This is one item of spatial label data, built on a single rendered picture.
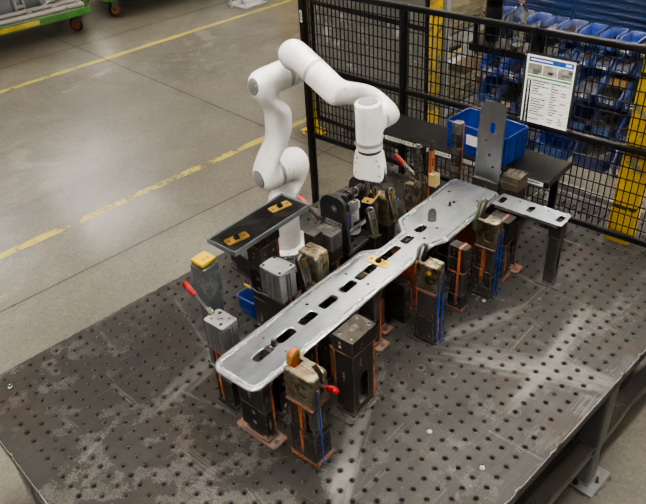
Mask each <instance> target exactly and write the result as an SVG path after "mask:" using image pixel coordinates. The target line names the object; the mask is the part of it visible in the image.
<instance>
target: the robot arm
mask: <svg viewBox="0 0 646 504"><path fill-rule="evenodd" d="M278 58H279V61H276V62H273V63H271V64H268V65H266V66H263V67H261V68H259V69H257V70H255V71H254V72H253V73H252V74H251V75H250V77H249V79H248V84H247V86H248V91H249V94H250V96H251V97H252V98H253V99H254V100H255V101H256V102H258V103H259V104H260V105H261V107H262V109H263V111H264V121H265V136H264V140H263V142H262V145H261V147H260V149H259V152H258V154H257V157H256V159H255V162H254V166H253V179H254V182H255V183H256V185H257V186H258V187H259V188H260V189H262V190H271V192H270V194H269V196H268V201H269V200H271V199H272V198H274V197H276V196H277V195H279V194H280V193H283V194H286V195H288V196H291V197H293V198H296V199H297V196H298V194H299V192H300V190H301V188H302V186H303V184H304V182H305V179H306V177H307V174H308V171H309V160H308V157H307V155H306V153H305V152H304V151H303V150H302V149H300V148H298V147H290V148H287V149H285V148H286V147H287V145H288V143H289V140H290V137H291V132H292V113H291V109H290V107H289V106H288V105H287V104H286V103H285V102H283V101H281V100H279V99H278V98H277V97H278V94H279V93H280V92H281V91H283V90H286V89H288V88H291V87H293V86H295V85H297V84H299V83H300V82H302V81H304V82H306V83H307V84H308V85H309V86H310V87H311V88H312V89H313V90H314V91H315V92H316V93H317V94H318V95H319V96H320V97H322V98H323V99H324V100H325V101H326V102H327V103H329V104H330V105H333V106H339V105H354V108H355V130H356V141H355V142H354V144H355V145H356V150H355V155H354V166H353V173H354V174H353V177H355V178H356V179H359V181H360V182H361V183H362V186H364V193H365V197H368V194H369V193H371V190H370V183H369V181H372V182H373V187H372V199H374V198H375V197H376V196H377V195H378V186H379V185H381V184H385V183H387V182H388V178H387V176H386V174H387V169H386V160H385V154H384V151H383V149H382V148H383V131H384V129H385V128H387V127H389V126H391V125H393V124H395V123H396V122H397V121H398V119H399V117H400V112H399V110H398V108H397V106H396V105H395V104H394V103H393V102H392V101H391V100H390V99H389V98H388V97H387V96H386V95H385V94H384V93H382V92H381V91H380V90H378V89H377V88H375V87H373V86H370V85H368V84H364V83H359V82H350V81H346V80H344V79H343V78H341V77H340V76H339V75H338V74H337V73H336V72H335V71H334V70H333V69H332V68H331V67H330V66H329V65H328V64H327V63H326V62H325V61H324V60H323V59H321V58H320V57H319V56H318V55H317V54H316V53H315V52H314V51H313V50H312V49H311V48H310V47H309V46H307V45H306V44H305V43H304V42H302V41H300V40H297V39H290V40H287V41H285V42H284V43H283V44H282V45H281V46H280V48H279V50H278ZM279 235H280V237H279V238H278V240H279V249H280V257H291V256H295V255H297V254H298V250H299V249H300V248H302V247H303V246H304V245H305V244H304V232H303V231H302V230H300V220H299V216H298V217H296V218H295V219H293V220H292V221H290V222H289V223H287V224H285V225H284V226H282V227H281V228H279Z"/></svg>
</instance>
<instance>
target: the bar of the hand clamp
mask: <svg viewBox="0 0 646 504"><path fill-rule="evenodd" d="M410 149H412V156H413V164H414V173H415V180H418V181H420V183H421V179H422V180H423V182H422V183H421V184H422V185H425V175H424V166H423V156H422V153H425V152H426V150H427V148H426V146H422V147H421V144H419V143H416V144H415V145H413V146H412V147H410Z"/></svg>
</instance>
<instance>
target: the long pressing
mask: <svg viewBox="0 0 646 504"><path fill-rule="evenodd" d="M448 191H450V192H448ZM483 197H484V198H486V199H488V200H489V202H488V205H487V208H489V207H490V206H491V205H492V202H493V201H494V200H495V199H496V198H498V197H499V194H498V193H497V192H495V191H492V190H489V189H486V188H483V187H480V186H477V185H474V184H471V183H468V182H465V181H461V180H458V179H452V180H450V181H449V182H447V183H446V184H445V185H443V186H442V187H441V188H439V189H438V190H437V191H435V192H434V193H433V194H431V195H430V196H429V197H427V198H426V199H425V200H423V201H422V202H421V203H419V204H418V205H417V206H415V207H414V208H413V209H411V210H410V211H409V212H407V213H406V214H405V215H403V216H402V217H401V218H399V220H398V227H399V230H400V234H398V235H397V236H396V237H395V238H393V239H392V240H391V241H389V242H388V243H387V244H385V245H384V246H383V247H381V248H379V249H375V250H364V251H360V252H358V253H356V254H355V255H354V256H353V257H351V258H350V259H349V260H347V261H346V262H345V263H343V264H342V265H341V266H339V267H338V268H337V269H335V270H334V271H333V272H331V273H330V274H329V275H327V276H326V277H325V278H323V279H322V280H321V281H319V282H318V283H317V284H315V285H314V286H313V287H311V288H310V289H309V290H308V291H306V292H305V293H304V294H302V295H301V296H300V297H298V298H297V299H296V300H294V301H293V302H292V303H290V304H289V305H288V306H286V307H285V308H284V309H282V310H281V311H280V312H278V313H277V314H276V315H274V316H273V317H272V318H270V319H269V320H268V321H266V322H265V323H264V324H263V325H261V326H260V327H259V328H257V329H256V330H255V331H253V332H252V333H251V334H249V335H248V336H247V337H245V338H244V339H243V340H241V341H240V342H239V343H237V344H236V345H235V346H233V347H232V348H231V349H229V350H228V351H227V352H225V353H224V354H223V355H221V356H220V357H219V358H218V359H217V360H216V362H215V368H216V371H217V372H218V373H219V374H221V375H222V376H224V377H225V378H227V379H228V380H230V381H232V382H233V383H235V384H236V385H238V386H239V387H241V388H242V389H244V390H246V391H248V392H257V391H260V390H262V389H264V388H265V387H266V386H267V385H269V384H270V383H271V382H272V381H273V380H274V379H276V378H277V377H278V376H279V375H280V374H282V373H283V372H284V370H283V368H284V366H285V364H286V354H287V352H288V351H289V349H290V348H292V347H296V348H297V349H298V350H300V355H302V356H303V355H304V354H306V353H307V352H308V351H309V350H310V349H312V348H313V347H314V346H315V345H316V344H318V343H319V342H320V341H321V340H322V339H324V338H325V337H326V336H327V335H328V334H330V333H331V332H332V331H333V330H334V329H335V328H337V327H338V326H339V325H340V324H341V323H343V322H344V321H345V320H346V319H347V318H349V317H350V316H351V315H352V314H353V313H355V312H356V311H357V310H358V309H359V308H361V307H362V306H363V305H364V304H365V303H367V302H368V301H369V300H370V299H371V298H373V297H374V296H375V295H376V294H377V293H379V292H380V291H381V290H382V289H383V288H385V287H386V286H387V285H388V284H389V283H391V282H392V281H393V280H394V279H395V278H397V277H398V276H399V275H400V274H401V273H402V272H404V271H405V270H406V269H407V268H408V267H410V266H411V265H412V264H413V263H414V261H415V257H416V251H417V248H418V247H419V245H420V244H421V243H422V242H425V243H426V244H428V245H429V248H428V251H429V250H430V249H431V248H433V247H435V246H438V245H441V244H444V243H447V242H448V241H450V240H451V239H452V238H453V237H454V236H456V235H457V234H458V233H459V232H460V231H461V230H463V229H464V228H465V227H466V226H467V225H469V224H470V223H471V222H472V221H473V219H474V216H475V213H476V210H477V204H478V202H479V201H480V200H481V199H482V198H483ZM453 201H455V203H453ZM476 201H478V202H476ZM449 202H451V206H448V205H449ZM431 208H434V209H435V210H436V221H434V222H430V221H428V211H429V210H430V209H431ZM487 208H486V209H487ZM419 226H424V227H426V229H425V230H424V231H422V232H421V233H419V232H416V231H414V230H416V229H417V228H418V227H419ZM436 228H438V229H436ZM407 236H411V237H413V238H414V239H412V240H411V241H410V242H409V243H407V244H404V243H402V242H401V241H402V240H403V239H404V238H405V237H407ZM423 238H426V239H423ZM394 246H396V247H399V248H400V250H399V251H397V252H396V253H395V254H394V255H392V256H391V257H390V258H389V259H387V260H386V261H388V262H390V263H391V264H390V265H389V266H388V267H386V268H382V267H380V266H378V267H377V268H376V269H375V270H374V271H372V272H371V273H370V274H369V275H367V276H366V277H365V278H364V279H362V280H358V279H355V277H356V276H357V275H358V274H360V273H361V272H362V271H363V270H365V269H366V268H367V267H368V266H370V265H371V264H373V263H371V262H368V261H366V259H367V258H368V257H370V256H371V255H374V256H377V257H379V258H380V257H381V256H382V255H384V254H385V253H386V252H388V251H389V250H390V249H391V248H393V247H394ZM346 274H347V275H346ZM349 281H354V282H356V283H357V284H356V285H355V286H354V287H352V288H351V289H350V290H349V291H347V292H346V293H342V292H340V291H339V289H341V288H342V287H343V286H344V285H346V284H347V283H348V282H349ZM367 284H369V285H367ZM330 296H334V297H336V298H338V299H337V300H336V301H335V302H333V303H332V304H331V305H330V306H328V307H327V308H326V309H323V308H321V307H319V305H320V304H321V303H323V302H324V301H325V300H327V299H328V298H329V297H330ZM306 304H308V305H306ZM310 312H314V313H316V314H317V316H316V317H315V318H313V319H312V320H311V321H310V322H308V323H307V324H306V325H300V324H299V323H298V322H299V321H300V320H301V319H302V318H304V317H305V316H306V315H307V314H309V313H310ZM288 329H293V330H295V331H296V333H295V334H293V335H292V336H291V337H290V338H288V339H287V340H286V341H285V342H283V343H279V342H277V343H278V345H277V346H276V347H272V346H270V344H271V342H270V340H271V339H272V338H276V339H277V338H278V337H280V336H281V335H282V334H283V333H285V332H286V331H287V330H288ZM262 338H264V339H262ZM266 347H270V348H272V349H273V351H272V352H271V353H270V354H268V355H267V356H266V357H265V358H263V359H262V360H261V361H259V362H256V361H254V360H253V359H252V358H253V357H254V356H255V355H257V354H258V353H259V352H260V351H262V350H263V349H264V348H266ZM285 350H286V352H285Z"/></svg>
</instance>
